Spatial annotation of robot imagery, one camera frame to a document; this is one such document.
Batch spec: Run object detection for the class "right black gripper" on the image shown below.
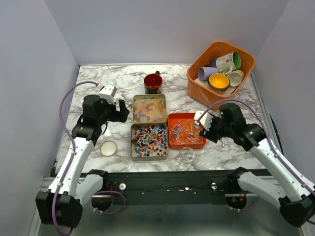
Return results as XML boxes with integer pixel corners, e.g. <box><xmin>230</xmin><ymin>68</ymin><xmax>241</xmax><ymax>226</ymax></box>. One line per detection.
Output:
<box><xmin>198</xmin><ymin>113</ymin><xmax>233</xmax><ymax>143</ymax></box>

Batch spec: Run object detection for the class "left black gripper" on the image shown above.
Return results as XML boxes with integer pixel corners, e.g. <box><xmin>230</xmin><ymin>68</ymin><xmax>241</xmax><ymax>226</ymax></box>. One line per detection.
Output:
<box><xmin>97</xmin><ymin>96</ymin><xmax>129</xmax><ymax>125</ymax></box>

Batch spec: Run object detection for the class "silver metal scoop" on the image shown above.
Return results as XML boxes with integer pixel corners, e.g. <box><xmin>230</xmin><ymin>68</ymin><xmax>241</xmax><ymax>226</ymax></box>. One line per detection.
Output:
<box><xmin>194</xmin><ymin>120</ymin><xmax>226</xmax><ymax>148</ymax></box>

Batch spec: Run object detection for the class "clear glass jar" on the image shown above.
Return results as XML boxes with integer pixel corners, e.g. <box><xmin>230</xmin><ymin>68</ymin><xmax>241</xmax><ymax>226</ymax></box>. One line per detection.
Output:
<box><xmin>177</xmin><ymin>147</ymin><xmax>195</xmax><ymax>171</ymax></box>

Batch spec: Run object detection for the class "gold tin of lollipops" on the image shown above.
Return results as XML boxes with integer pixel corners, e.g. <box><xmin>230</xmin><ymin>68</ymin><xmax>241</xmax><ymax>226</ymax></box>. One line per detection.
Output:
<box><xmin>130</xmin><ymin>123</ymin><xmax>169</xmax><ymax>162</ymax></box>

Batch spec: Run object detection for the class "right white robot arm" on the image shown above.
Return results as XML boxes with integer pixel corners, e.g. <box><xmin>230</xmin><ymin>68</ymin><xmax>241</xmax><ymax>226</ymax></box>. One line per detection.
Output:
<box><xmin>194</xmin><ymin>99</ymin><xmax>315</xmax><ymax>228</ymax></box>

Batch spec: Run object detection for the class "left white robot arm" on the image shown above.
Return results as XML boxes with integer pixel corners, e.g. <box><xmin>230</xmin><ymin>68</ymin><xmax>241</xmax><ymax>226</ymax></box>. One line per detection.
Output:
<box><xmin>35</xmin><ymin>95</ymin><xmax>129</xmax><ymax>229</ymax></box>

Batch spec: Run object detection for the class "gold tin of jelly candies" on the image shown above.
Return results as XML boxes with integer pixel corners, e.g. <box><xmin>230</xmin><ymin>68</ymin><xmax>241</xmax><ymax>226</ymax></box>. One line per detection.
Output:
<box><xmin>132</xmin><ymin>94</ymin><xmax>167</xmax><ymax>123</ymax></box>

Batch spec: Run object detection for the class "orange tray of candies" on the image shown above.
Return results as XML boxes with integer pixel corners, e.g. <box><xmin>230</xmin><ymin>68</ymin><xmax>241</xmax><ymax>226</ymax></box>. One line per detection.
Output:
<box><xmin>167</xmin><ymin>113</ymin><xmax>206</xmax><ymax>150</ymax></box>

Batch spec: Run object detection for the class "red and black mug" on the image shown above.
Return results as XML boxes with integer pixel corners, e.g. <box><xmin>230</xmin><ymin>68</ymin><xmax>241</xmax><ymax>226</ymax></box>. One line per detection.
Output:
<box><xmin>143</xmin><ymin>71</ymin><xmax>163</xmax><ymax>94</ymax></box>

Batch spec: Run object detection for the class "yellow and brown bowl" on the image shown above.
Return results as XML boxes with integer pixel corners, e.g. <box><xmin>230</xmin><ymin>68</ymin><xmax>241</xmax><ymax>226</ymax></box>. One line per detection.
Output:
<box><xmin>207</xmin><ymin>73</ymin><xmax>230</xmax><ymax>90</ymax></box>

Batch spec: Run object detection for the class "orange plastic bin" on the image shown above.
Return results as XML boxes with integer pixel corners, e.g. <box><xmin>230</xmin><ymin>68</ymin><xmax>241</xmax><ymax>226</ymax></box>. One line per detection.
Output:
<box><xmin>187</xmin><ymin>41</ymin><xmax>255</xmax><ymax>106</ymax></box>

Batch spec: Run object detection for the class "lavender cup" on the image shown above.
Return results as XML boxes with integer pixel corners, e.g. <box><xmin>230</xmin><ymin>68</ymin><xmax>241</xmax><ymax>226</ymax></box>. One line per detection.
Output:
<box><xmin>197</xmin><ymin>66</ymin><xmax>219</xmax><ymax>81</ymax></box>

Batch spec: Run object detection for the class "cream cup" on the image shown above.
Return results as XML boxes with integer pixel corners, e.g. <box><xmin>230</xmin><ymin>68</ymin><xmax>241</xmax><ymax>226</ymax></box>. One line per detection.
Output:
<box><xmin>227</xmin><ymin>70</ymin><xmax>244</xmax><ymax>87</ymax></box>

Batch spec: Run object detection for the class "blue cup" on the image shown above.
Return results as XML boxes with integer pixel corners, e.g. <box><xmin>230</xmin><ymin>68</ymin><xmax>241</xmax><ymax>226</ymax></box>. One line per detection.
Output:
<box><xmin>209</xmin><ymin>58</ymin><xmax>217</xmax><ymax>68</ymax></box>

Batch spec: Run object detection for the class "floral white mug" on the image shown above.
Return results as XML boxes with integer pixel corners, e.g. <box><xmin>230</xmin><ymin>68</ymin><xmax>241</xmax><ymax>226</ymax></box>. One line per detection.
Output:
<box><xmin>216</xmin><ymin>52</ymin><xmax>242</xmax><ymax>75</ymax></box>

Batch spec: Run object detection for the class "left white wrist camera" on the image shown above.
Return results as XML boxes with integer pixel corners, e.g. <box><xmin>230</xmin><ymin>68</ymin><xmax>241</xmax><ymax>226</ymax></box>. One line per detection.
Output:
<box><xmin>98</xmin><ymin>85</ymin><xmax>117</xmax><ymax>105</ymax></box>

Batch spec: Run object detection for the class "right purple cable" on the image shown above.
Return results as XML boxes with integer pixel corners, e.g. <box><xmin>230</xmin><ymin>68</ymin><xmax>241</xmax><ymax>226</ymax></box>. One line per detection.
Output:
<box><xmin>196</xmin><ymin>99</ymin><xmax>315</xmax><ymax>226</ymax></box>

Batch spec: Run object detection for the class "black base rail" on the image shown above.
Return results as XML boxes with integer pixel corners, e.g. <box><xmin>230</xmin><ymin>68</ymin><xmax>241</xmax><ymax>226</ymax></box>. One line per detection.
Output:
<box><xmin>88</xmin><ymin>167</ymin><xmax>247</xmax><ymax>206</ymax></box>

